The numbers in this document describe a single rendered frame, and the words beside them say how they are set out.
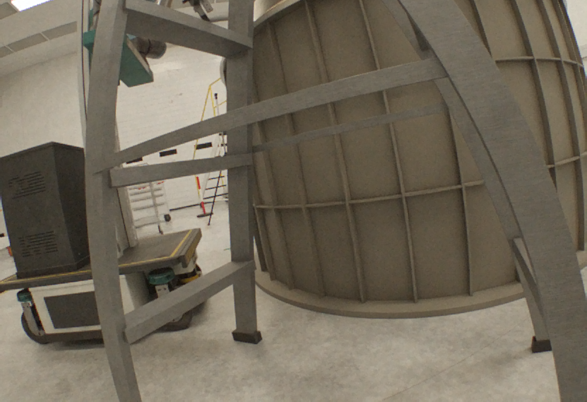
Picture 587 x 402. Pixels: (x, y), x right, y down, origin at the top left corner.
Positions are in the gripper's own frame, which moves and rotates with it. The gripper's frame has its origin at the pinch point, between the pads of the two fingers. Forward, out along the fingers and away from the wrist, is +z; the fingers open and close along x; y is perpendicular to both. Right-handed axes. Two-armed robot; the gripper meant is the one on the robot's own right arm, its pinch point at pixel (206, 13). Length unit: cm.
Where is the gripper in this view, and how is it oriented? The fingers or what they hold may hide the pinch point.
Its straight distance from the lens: 146.3
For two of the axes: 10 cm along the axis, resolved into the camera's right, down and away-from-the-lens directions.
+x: 3.3, 1.1, -9.4
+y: -8.0, 5.7, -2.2
